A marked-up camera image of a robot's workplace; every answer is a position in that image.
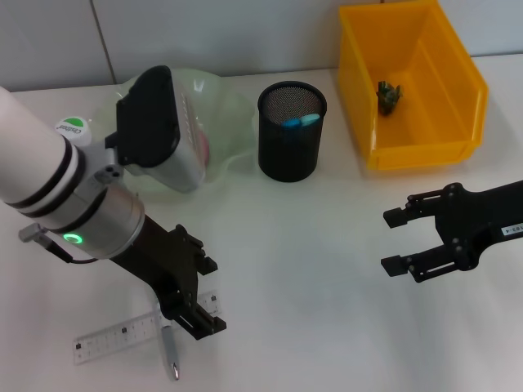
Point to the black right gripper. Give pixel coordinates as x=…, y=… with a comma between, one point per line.
x=466, y=224

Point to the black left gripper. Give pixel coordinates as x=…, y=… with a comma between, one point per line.
x=167, y=261

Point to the transparent plastic ruler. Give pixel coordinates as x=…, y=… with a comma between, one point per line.
x=106, y=339

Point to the green plastic wrapper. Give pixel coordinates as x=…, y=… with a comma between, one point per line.
x=389, y=98

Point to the pink peach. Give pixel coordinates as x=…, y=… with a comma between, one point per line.
x=206, y=149

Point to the blue scissors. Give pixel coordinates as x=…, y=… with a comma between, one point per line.
x=298, y=121

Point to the clear bottle with green label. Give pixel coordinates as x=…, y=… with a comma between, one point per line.
x=73, y=126

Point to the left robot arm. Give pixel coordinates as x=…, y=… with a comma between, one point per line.
x=41, y=163

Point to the silver ballpoint pen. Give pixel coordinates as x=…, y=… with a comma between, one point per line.
x=171, y=351

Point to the green glass fruit plate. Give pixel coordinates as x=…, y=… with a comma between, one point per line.
x=229, y=122

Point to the yellow plastic storage bin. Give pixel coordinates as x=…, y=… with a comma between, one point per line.
x=429, y=130

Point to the black mesh cup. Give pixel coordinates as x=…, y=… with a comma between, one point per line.
x=290, y=155

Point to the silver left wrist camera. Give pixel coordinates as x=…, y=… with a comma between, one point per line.
x=151, y=122

